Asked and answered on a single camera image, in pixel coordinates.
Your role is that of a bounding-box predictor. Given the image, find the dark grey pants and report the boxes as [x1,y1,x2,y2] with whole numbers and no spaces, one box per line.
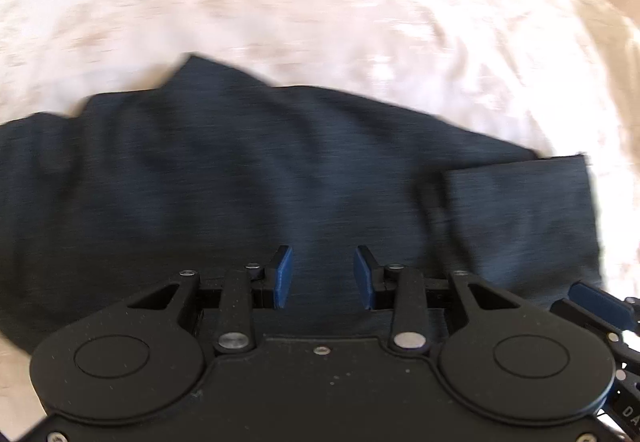
[0,52,604,359]

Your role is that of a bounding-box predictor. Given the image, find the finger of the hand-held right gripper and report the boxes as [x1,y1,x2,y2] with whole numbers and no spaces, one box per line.
[549,281,640,344]

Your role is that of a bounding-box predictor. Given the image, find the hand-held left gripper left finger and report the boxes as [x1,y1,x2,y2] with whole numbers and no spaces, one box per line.
[125,245,294,356]

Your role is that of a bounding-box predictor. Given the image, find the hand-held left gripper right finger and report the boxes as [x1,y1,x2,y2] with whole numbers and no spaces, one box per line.
[352,245,529,356]

